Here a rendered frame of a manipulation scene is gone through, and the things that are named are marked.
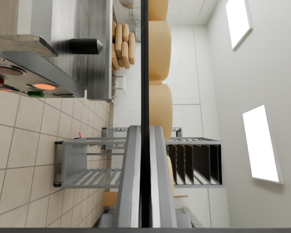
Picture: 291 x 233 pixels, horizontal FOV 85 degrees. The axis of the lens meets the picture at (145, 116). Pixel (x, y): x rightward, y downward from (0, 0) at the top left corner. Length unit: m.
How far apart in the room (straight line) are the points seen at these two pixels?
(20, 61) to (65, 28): 0.15
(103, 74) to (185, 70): 4.70
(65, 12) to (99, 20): 0.15
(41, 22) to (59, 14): 0.18
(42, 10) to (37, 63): 0.10
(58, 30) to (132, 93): 4.33
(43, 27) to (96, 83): 0.28
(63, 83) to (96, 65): 0.15
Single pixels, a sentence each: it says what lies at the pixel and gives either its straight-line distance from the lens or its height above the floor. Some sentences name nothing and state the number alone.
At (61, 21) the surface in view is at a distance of 0.38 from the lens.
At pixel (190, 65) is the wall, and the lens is 5.21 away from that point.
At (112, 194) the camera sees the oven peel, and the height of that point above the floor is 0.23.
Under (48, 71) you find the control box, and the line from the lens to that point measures 0.31.
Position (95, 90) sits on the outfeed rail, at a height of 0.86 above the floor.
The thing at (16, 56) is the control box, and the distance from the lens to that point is 0.26.
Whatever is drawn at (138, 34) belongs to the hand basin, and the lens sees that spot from 5.28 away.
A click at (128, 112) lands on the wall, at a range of 4.47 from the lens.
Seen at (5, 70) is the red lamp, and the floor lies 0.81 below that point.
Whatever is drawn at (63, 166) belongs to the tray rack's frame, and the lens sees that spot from 1.93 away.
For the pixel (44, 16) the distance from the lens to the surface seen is 0.21.
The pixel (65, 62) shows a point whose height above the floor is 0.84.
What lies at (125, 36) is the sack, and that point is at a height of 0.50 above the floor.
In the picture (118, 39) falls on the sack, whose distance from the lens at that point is 4.28.
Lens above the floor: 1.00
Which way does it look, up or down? level
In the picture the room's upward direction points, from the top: 90 degrees clockwise
